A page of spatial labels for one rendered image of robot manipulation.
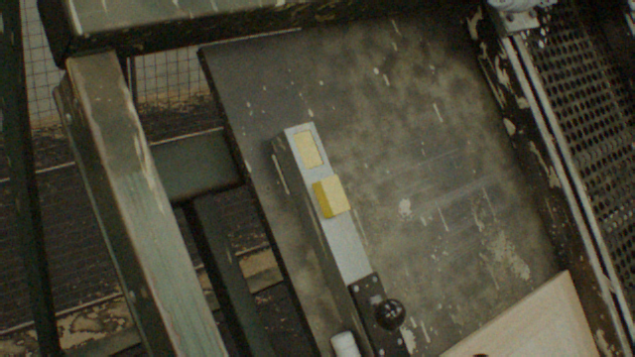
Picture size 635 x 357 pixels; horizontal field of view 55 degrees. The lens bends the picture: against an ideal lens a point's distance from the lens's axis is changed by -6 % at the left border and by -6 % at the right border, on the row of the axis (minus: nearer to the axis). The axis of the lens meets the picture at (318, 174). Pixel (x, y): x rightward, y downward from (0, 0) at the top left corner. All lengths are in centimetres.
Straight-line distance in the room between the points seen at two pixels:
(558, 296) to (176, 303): 71
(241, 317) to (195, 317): 15
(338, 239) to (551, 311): 47
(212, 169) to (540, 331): 62
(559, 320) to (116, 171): 80
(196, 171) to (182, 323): 23
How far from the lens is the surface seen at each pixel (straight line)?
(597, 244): 122
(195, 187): 85
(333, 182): 84
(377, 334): 85
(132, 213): 72
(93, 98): 75
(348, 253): 85
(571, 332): 121
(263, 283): 199
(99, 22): 74
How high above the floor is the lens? 198
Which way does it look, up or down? 27 degrees down
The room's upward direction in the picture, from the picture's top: 3 degrees clockwise
